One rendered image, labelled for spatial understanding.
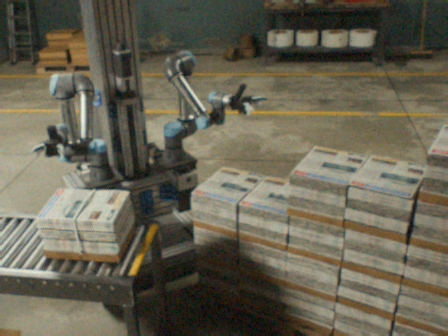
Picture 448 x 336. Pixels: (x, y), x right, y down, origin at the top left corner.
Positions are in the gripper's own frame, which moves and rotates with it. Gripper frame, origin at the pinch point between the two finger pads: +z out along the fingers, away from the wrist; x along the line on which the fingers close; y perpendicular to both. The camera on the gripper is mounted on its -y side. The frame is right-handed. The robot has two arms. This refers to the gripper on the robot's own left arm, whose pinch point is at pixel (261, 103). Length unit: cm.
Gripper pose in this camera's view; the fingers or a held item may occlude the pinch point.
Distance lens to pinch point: 302.0
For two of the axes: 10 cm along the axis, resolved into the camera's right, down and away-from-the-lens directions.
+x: -6.1, 5.4, -5.8
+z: 7.8, 2.7, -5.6
